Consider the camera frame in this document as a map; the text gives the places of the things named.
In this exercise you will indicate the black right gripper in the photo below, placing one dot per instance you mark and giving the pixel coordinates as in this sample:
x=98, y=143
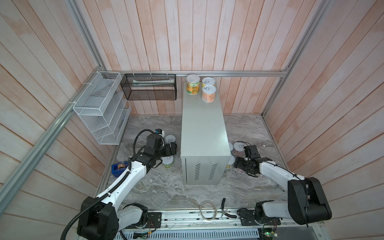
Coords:
x=238, y=163

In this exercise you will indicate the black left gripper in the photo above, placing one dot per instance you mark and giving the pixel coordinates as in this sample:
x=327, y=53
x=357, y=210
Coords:
x=168, y=152

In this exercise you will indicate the tall yellow peach can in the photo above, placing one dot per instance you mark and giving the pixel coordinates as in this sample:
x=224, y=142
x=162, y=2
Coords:
x=193, y=84

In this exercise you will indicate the pink label can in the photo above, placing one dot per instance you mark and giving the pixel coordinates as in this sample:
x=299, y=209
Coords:
x=208, y=93

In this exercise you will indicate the yellow label can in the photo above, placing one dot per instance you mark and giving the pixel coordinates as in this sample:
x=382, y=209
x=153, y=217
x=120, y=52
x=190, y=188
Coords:
x=208, y=82

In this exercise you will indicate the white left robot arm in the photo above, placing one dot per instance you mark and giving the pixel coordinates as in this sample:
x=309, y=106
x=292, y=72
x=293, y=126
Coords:
x=100, y=218

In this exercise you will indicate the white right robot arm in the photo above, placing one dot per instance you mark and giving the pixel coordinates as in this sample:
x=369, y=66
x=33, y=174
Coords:
x=306, y=202

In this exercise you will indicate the left floor can far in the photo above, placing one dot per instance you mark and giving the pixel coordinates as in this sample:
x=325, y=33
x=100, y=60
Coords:
x=170, y=139

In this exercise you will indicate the floor can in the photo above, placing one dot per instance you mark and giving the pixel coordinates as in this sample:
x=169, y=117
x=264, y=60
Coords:
x=168, y=162
x=170, y=139
x=231, y=162

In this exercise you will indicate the white lid can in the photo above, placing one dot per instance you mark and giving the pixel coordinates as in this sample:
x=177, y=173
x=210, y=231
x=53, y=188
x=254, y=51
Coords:
x=238, y=150

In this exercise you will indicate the left floor can near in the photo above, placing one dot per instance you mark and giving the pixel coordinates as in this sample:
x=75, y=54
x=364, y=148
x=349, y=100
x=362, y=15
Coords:
x=168, y=162

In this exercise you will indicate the blue tape dispenser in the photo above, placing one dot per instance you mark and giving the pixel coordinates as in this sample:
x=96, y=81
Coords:
x=118, y=168

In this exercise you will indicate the grey metal cabinet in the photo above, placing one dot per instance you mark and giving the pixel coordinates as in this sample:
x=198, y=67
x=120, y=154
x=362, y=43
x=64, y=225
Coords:
x=204, y=149

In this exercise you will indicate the clear tape roll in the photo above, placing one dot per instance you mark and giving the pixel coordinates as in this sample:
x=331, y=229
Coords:
x=208, y=211

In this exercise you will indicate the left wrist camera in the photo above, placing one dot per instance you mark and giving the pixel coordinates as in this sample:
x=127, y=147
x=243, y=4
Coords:
x=160, y=132

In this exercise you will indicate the black handled pliers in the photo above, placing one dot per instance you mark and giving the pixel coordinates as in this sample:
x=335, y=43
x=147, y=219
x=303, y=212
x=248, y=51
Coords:
x=225, y=212

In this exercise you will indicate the black mesh wall basket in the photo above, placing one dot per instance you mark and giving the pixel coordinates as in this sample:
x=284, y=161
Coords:
x=149, y=87

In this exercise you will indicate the white wire mesh rack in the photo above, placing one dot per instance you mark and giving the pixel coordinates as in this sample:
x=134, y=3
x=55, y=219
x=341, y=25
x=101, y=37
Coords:
x=103, y=108

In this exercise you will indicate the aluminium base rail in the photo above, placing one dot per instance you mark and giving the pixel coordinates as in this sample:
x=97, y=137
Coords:
x=186, y=224

